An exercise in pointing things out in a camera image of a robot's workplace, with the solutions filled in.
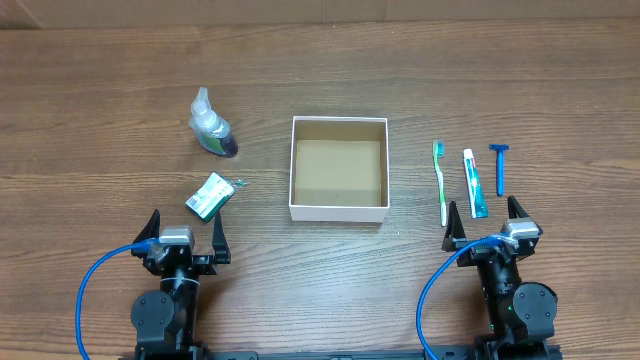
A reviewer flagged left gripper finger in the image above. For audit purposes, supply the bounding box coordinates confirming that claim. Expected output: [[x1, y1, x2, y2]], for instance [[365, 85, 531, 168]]
[[133, 209, 160, 244], [212, 211, 231, 263]]

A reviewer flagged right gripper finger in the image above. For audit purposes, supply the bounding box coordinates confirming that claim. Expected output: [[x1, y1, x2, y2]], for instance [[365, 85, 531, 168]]
[[442, 201, 467, 251], [507, 195, 529, 219]]

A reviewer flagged white teal toothpaste tube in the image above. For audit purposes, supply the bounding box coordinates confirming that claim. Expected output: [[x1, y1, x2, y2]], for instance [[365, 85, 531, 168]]
[[463, 148, 489, 219]]

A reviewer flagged blue disposable razor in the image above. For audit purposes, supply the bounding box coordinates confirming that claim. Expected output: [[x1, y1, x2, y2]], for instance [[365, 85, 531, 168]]
[[488, 144, 509, 196]]

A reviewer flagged green white toothbrush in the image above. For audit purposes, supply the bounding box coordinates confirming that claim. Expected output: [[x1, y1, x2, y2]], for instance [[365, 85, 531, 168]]
[[432, 139, 447, 227]]

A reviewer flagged clear spray bottle green liquid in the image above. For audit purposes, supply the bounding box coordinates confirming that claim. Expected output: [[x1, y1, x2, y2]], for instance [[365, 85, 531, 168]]
[[189, 87, 238, 158]]

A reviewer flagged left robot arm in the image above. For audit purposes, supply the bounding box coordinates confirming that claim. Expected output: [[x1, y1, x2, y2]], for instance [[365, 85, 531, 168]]
[[131, 210, 231, 359]]

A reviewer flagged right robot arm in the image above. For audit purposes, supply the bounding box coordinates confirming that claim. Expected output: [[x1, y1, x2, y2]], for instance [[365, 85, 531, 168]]
[[455, 196, 562, 360]]

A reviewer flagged white cardboard box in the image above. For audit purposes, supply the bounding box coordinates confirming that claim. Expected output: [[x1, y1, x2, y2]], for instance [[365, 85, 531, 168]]
[[288, 115, 390, 223]]

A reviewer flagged left blue cable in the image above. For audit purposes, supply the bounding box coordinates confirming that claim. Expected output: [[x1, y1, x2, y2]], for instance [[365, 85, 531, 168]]
[[74, 238, 161, 360]]

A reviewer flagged blue cable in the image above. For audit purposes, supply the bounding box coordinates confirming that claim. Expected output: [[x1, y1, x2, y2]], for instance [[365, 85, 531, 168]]
[[415, 235, 506, 360], [74, 238, 161, 360]]

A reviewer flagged right blue cable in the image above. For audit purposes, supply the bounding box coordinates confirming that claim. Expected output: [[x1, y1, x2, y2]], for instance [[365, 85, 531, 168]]
[[415, 235, 506, 360]]

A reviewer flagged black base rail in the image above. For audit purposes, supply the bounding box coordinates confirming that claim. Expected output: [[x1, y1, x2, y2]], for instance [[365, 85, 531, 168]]
[[119, 345, 563, 360]]

